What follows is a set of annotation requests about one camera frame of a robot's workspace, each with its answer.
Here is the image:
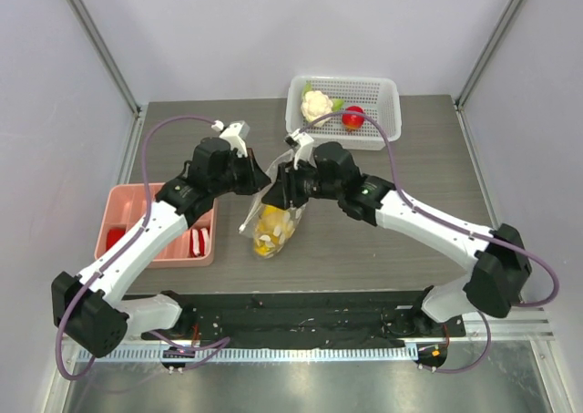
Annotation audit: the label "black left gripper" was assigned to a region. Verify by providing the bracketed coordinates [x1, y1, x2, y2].
[210, 148, 271, 197]

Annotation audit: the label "clear zip top bag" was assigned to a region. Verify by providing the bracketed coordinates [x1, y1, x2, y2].
[239, 150, 306, 259]

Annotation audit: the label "white fake cauliflower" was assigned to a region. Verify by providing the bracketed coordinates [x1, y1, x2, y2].
[301, 82, 344, 128]

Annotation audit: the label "red fake pomegranate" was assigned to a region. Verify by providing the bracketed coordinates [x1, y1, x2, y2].
[342, 106, 364, 131]

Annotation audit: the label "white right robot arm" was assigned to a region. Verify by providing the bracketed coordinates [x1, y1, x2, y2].
[262, 142, 532, 336]

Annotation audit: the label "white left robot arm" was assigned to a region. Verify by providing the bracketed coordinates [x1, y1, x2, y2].
[51, 131, 271, 358]

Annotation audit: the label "yellow fake lemon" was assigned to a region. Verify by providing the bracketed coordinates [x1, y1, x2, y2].
[259, 205, 294, 238]

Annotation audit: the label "yellow fake bananas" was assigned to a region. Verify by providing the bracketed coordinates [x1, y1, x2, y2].
[253, 205, 295, 258]

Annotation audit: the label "red white striped cloth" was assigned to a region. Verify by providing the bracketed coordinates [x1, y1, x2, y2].
[189, 227, 210, 258]

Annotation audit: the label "pink compartment tray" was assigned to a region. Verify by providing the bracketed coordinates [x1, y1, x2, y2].
[94, 183, 218, 269]

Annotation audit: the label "white perforated plastic basket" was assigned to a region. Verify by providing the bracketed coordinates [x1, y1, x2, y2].
[285, 75, 402, 150]

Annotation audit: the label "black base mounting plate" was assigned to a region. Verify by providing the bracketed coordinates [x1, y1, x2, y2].
[161, 291, 465, 350]

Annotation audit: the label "red cloth lower left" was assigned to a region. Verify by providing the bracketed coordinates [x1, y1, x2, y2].
[106, 227, 126, 250]

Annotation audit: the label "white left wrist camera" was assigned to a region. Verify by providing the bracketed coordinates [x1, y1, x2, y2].
[211, 120, 250, 158]

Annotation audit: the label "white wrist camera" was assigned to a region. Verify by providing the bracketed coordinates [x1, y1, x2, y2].
[211, 120, 250, 158]
[284, 129, 314, 170]

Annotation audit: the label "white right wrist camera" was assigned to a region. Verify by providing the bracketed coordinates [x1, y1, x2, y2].
[284, 129, 314, 170]

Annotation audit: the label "white slotted cable duct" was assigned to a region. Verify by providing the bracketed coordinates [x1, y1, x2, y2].
[96, 343, 418, 363]

